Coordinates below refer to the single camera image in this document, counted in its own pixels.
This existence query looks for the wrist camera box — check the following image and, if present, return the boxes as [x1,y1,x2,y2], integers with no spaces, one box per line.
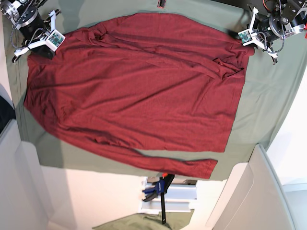
[238,30,253,46]
[46,29,65,52]

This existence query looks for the white chair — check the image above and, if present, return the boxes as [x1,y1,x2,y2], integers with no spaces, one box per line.
[0,86,53,230]
[206,144,307,230]

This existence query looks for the white chair left side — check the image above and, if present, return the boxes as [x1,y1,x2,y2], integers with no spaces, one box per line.
[0,86,53,230]

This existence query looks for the aluminium frame rails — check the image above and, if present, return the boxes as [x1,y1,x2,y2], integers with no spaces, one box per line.
[138,178,198,214]

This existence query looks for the white chair right side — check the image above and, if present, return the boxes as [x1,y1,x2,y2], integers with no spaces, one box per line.
[206,144,307,230]

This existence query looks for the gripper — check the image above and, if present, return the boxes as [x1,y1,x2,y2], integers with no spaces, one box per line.
[12,9,61,63]
[224,6,278,64]

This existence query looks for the red long-sleeve T-shirt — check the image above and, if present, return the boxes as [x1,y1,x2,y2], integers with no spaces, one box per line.
[24,13,255,179]

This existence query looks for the olive green cushion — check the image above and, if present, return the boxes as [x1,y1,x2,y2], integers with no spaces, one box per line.
[92,209,194,230]

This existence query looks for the green table cloth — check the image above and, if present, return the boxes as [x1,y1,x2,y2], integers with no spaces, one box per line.
[0,0,307,181]

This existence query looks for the blue black bar clamp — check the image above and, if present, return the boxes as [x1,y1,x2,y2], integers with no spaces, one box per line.
[142,173,175,225]

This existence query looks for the orange black clamp at edge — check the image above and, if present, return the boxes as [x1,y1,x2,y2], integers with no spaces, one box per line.
[157,0,166,8]

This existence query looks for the dark navy fabric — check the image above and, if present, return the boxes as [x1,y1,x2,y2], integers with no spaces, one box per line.
[0,96,16,133]

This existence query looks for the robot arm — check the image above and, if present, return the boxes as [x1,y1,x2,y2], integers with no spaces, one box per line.
[0,0,65,63]
[237,0,307,65]

